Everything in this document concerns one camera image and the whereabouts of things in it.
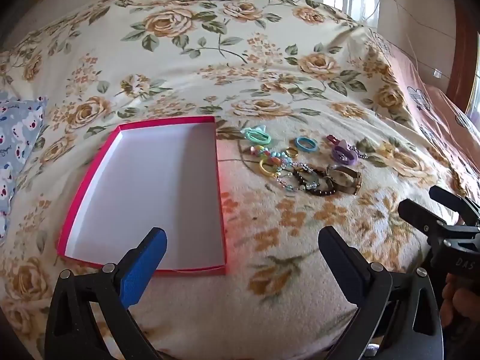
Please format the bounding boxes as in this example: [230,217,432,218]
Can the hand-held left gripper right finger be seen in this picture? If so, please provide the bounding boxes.
[318,226,444,360]

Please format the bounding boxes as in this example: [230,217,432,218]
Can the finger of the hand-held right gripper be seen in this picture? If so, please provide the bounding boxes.
[429,185,480,222]
[397,199,480,241]

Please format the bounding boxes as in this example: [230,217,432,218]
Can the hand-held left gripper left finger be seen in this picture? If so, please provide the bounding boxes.
[45,227,168,360]

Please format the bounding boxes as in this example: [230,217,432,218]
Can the dark bead bracelet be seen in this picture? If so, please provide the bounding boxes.
[292,166,339,197]

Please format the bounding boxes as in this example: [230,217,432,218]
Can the pink cardboard box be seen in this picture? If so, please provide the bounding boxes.
[57,116,228,276]

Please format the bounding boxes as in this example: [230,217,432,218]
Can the brown strap wristwatch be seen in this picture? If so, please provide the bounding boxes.
[324,164,364,196]

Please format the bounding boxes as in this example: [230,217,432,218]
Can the silver chain bracelet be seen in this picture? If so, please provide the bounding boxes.
[347,144,371,162]

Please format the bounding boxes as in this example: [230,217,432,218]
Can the pastel crystal bead bracelet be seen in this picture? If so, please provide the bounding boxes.
[275,157,320,193]

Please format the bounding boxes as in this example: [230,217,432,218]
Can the purple hair clip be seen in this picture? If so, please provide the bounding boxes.
[331,140,357,167]

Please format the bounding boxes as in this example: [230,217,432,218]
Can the colourful bead bracelet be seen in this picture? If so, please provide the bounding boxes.
[245,145,286,166]

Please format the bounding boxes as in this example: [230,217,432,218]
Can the person's right hand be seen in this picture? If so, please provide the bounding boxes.
[440,274,480,331]

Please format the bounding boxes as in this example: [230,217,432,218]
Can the pink bed sheet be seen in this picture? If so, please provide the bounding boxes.
[369,30,480,211]

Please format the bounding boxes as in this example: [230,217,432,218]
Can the blue patterned pillow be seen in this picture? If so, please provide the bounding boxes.
[0,95,48,239]

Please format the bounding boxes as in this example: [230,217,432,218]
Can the floral fleece blanket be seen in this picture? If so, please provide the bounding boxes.
[0,0,464,360]

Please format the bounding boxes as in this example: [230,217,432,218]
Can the yellow ring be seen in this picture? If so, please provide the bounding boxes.
[259,158,280,178]

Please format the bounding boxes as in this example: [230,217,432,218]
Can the blue ring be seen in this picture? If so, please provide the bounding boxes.
[295,136,319,154]

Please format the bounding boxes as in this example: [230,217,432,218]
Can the brown wooden door frame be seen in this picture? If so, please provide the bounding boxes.
[450,0,480,115]

